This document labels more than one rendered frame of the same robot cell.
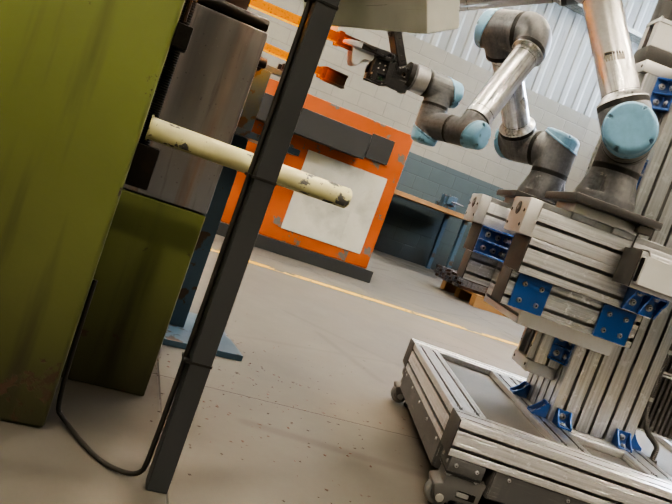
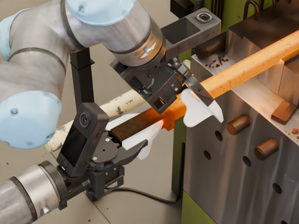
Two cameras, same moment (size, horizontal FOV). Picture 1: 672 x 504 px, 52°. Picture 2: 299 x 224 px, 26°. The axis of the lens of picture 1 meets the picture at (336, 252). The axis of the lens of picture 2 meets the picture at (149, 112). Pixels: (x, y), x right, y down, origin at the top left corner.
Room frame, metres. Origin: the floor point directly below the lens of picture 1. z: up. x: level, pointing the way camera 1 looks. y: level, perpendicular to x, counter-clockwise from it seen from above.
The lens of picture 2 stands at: (2.52, -0.07, 1.78)
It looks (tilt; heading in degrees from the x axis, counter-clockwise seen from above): 46 degrees down; 161
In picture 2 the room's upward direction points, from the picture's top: straight up
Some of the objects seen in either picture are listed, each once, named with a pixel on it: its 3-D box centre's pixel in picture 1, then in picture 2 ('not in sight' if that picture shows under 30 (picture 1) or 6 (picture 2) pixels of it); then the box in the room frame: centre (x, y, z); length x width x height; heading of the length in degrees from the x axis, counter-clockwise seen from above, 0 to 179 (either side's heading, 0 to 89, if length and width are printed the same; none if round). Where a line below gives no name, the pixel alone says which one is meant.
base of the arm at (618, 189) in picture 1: (609, 187); not in sight; (1.75, -0.59, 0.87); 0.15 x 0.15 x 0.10
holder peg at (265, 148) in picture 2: not in sight; (266, 149); (1.86, 0.38, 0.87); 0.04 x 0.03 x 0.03; 109
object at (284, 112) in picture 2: not in sight; (284, 112); (1.82, 0.42, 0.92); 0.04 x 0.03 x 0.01; 125
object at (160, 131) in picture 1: (253, 164); (122, 104); (1.42, 0.22, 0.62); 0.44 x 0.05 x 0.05; 109
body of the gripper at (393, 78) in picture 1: (389, 70); (82, 169); (1.88, 0.03, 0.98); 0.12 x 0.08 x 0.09; 109
